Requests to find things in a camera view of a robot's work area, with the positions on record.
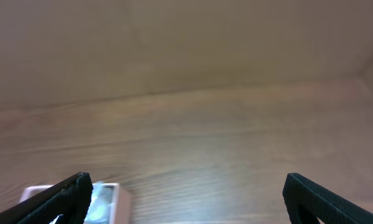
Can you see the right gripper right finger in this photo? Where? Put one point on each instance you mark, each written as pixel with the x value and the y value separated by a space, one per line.
pixel 309 203

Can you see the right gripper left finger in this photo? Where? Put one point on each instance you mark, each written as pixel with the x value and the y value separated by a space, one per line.
pixel 66 202

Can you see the clear pump bottle dark liquid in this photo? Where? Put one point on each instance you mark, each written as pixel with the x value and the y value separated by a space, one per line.
pixel 100 205

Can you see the white cardboard box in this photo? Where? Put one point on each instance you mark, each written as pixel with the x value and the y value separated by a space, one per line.
pixel 121 204

